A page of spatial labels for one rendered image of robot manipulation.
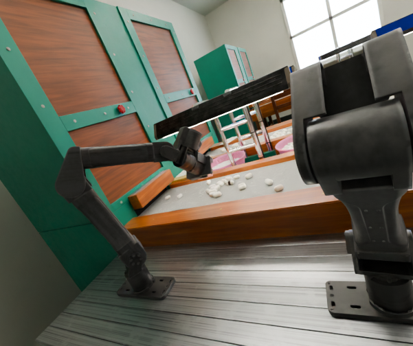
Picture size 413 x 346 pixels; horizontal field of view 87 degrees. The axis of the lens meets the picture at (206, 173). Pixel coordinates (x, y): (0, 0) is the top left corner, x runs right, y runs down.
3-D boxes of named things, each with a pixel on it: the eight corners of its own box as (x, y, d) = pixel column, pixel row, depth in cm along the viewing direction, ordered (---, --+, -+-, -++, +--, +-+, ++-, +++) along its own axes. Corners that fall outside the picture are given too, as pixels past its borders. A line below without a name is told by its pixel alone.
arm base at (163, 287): (119, 259, 73) (104, 277, 67) (165, 258, 63) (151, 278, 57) (131, 277, 75) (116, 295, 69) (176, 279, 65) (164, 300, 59)
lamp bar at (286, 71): (293, 86, 72) (288, 64, 70) (155, 141, 103) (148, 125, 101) (294, 85, 79) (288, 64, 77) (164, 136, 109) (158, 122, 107)
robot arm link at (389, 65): (327, 109, 45) (276, 58, 20) (383, 93, 39) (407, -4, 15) (338, 169, 44) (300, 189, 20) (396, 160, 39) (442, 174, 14)
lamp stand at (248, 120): (266, 189, 94) (231, 86, 82) (225, 196, 104) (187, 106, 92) (272, 171, 110) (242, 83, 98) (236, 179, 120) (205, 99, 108)
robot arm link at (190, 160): (187, 151, 75) (175, 143, 69) (201, 154, 72) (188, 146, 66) (181, 169, 74) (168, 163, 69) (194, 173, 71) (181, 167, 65)
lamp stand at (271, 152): (276, 156, 128) (251, 80, 116) (244, 165, 137) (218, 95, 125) (279, 146, 144) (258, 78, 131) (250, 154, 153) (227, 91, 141)
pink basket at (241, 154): (258, 167, 122) (253, 152, 120) (217, 189, 117) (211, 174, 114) (238, 162, 148) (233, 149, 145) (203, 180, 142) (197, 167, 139)
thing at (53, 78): (103, 221, 88) (-67, -54, 62) (37, 233, 115) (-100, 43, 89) (215, 132, 201) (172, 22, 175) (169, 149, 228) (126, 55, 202)
